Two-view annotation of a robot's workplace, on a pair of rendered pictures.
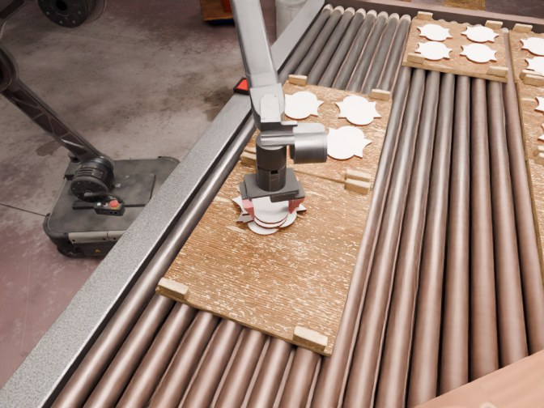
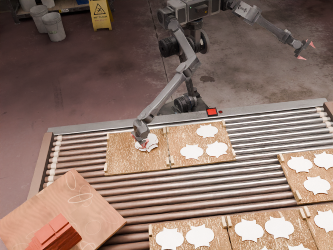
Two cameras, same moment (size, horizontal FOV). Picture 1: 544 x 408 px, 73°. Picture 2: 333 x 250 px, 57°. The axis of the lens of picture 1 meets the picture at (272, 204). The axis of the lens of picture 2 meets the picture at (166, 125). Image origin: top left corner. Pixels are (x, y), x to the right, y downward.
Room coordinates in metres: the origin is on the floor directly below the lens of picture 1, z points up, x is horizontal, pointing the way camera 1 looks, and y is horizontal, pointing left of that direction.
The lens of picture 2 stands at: (0.19, -1.33, 2.49)
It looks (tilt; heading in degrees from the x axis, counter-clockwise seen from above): 45 degrees down; 69
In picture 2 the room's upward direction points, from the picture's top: 5 degrees counter-clockwise
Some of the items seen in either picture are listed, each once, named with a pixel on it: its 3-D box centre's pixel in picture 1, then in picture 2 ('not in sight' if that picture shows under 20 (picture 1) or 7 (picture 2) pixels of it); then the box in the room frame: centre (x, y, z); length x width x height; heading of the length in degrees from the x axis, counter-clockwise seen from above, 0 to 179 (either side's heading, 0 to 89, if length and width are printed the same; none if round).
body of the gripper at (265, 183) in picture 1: (271, 175); (138, 132); (0.51, 0.00, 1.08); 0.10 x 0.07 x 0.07; 102
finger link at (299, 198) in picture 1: (284, 197); (142, 142); (0.52, -0.03, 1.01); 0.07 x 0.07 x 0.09; 12
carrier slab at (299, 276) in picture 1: (276, 237); (137, 151); (0.48, -0.01, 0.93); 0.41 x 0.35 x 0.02; 159
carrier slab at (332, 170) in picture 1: (322, 127); (198, 143); (0.87, -0.15, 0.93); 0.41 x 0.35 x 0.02; 161
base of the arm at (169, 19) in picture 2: not in sight; (172, 22); (1.03, 0.53, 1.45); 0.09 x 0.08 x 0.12; 3
